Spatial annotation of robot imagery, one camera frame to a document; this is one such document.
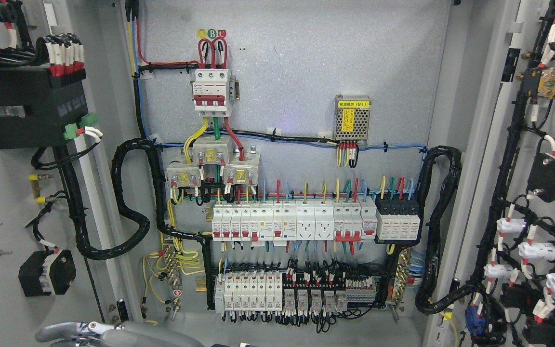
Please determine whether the black cable loom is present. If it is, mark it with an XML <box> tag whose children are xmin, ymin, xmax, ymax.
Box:
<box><xmin>73</xmin><ymin>138</ymin><xmax>170</xmax><ymax>261</ymax></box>
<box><xmin>415</xmin><ymin>146</ymin><xmax>463</xmax><ymax>315</ymax></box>

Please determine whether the three pole main breaker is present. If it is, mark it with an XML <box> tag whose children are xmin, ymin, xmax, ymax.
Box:
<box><xmin>189</xmin><ymin>68</ymin><xmax>235</xmax><ymax>117</ymax></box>

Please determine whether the black digital power meter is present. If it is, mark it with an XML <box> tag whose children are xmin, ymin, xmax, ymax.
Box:
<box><xmin>0</xmin><ymin>65</ymin><xmax>88</xmax><ymax>149</ymax></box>

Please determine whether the grey cabinet door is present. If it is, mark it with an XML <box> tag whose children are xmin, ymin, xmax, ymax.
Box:
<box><xmin>415</xmin><ymin>0</ymin><xmax>555</xmax><ymax>347</ymax></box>
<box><xmin>0</xmin><ymin>0</ymin><xmax>136</xmax><ymax>347</ymax></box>

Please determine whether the current transformer cluster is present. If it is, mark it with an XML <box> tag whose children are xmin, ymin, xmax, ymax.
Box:
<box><xmin>166</xmin><ymin>135</ymin><xmax>260</xmax><ymax>187</ymax></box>

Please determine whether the yellow terminal post block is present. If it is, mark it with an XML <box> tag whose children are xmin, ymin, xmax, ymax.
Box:
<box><xmin>28</xmin><ymin>173</ymin><xmax>54</xmax><ymax>205</ymax></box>

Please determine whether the black surge protector module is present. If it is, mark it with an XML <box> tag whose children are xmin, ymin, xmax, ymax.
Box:
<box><xmin>375</xmin><ymin>196</ymin><xmax>420</xmax><ymax>244</ymax></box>

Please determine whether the black cable loom left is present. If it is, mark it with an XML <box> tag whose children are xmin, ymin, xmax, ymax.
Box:
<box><xmin>73</xmin><ymin>138</ymin><xmax>170</xmax><ymax>261</ymax></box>

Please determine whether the metal mesh power supply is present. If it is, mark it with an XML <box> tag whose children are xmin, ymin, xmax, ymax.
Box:
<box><xmin>333</xmin><ymin>94</ymin><xmax>371</xmax><ymax>145</ymax></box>

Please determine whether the black cable loom right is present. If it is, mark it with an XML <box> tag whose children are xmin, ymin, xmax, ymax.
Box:
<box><xmin>415</xmin><ymin>146</ymin><xmax>463</xmax><ymax>315</ymax></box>

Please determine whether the rotary selector switch left door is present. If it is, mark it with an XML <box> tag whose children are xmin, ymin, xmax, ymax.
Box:
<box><xmin>18</xmin><ymin>250</ymin><xmax>76</xmax><ymax>297</ymax></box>

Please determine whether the white circuit breaker row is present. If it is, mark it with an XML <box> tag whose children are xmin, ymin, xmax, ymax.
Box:
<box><xmin>211</xmin><ymin>200</ymin><xmax>378</xmax><ymax>253</ymax></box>

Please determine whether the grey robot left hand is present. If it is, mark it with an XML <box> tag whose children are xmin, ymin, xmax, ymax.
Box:
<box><xmin>35</xmin><ymin>321</ymin><xmax>203</xmax><ymax>347</ymax></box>

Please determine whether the lower relay terminal row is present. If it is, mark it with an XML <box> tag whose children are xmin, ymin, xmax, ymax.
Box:
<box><xmin>213</xmin><ymin>259</ymin><xmax>377</xmax><ymax>326</ymax></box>

